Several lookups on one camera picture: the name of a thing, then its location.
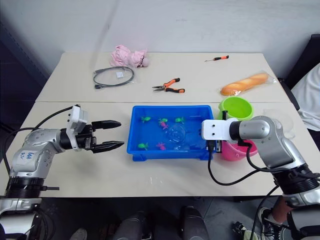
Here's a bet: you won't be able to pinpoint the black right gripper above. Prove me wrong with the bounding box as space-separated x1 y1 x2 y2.
206 139 223 154

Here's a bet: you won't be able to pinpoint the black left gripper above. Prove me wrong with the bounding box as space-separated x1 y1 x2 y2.
74 119 125 154

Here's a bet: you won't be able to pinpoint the clear plastic cup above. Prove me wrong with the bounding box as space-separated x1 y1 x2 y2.
262 108 296 140

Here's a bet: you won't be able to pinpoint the pink plastic bucket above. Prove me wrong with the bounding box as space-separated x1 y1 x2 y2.
220 139 259 162

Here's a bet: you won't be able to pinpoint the green plastic bucket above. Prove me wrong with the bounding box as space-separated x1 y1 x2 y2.
218 96 255 122

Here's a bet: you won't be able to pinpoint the blue plastic tub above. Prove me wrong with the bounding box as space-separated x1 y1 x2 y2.
126 104 216 162

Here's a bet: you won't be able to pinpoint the bread loaf in plastic bag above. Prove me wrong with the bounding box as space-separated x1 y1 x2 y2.
219 70 279 97

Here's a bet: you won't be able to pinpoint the orange black pliers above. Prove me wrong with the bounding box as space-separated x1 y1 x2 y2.
151 77 187 95

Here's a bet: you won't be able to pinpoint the dark rounded shape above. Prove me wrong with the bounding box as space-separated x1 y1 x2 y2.
115 210 149 240
179 205 210 240

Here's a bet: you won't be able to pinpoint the pink crumpled cloth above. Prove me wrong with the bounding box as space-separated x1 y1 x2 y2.
110 44 150 69

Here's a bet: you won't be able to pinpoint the bare person leg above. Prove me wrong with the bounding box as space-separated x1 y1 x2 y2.
270 196 291 224

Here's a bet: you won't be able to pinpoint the orange black screwdriver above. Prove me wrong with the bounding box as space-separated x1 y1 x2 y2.
204 55 230 63

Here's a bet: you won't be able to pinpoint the white fabric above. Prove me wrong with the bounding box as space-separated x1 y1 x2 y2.
290 66 320 131

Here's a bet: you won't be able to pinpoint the grey shoe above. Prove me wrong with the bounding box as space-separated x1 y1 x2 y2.
69 227 88 240

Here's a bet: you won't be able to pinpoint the black chair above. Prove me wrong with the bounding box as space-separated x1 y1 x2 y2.
276 33 320 111

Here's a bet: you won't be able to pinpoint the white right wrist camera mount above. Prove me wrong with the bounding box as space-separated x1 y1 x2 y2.
201 119 239 142

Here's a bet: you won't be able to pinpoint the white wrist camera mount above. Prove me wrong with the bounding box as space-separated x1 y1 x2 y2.
65 104 89 151
201 119 239 142

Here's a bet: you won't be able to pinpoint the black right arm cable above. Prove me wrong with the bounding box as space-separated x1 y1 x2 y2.
206 140 320 187

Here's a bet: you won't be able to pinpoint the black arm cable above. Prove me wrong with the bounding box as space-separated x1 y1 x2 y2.
0 105 76 177
206 140 320 187

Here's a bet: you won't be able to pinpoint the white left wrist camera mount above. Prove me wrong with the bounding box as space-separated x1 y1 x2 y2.
65 104 89 151

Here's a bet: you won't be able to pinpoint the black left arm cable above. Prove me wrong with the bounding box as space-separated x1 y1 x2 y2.
0 105 76 177

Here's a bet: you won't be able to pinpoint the black cable in plastic bag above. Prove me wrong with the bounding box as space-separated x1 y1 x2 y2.
92 65 137 91

